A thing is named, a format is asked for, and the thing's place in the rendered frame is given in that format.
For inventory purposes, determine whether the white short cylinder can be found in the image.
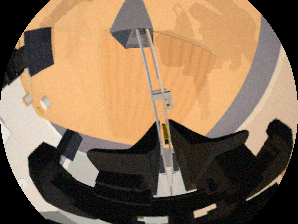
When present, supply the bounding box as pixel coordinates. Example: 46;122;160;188
40;96;51;111

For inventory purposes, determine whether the light brown wooden board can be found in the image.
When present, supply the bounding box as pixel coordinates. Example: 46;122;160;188
101;30;217;144

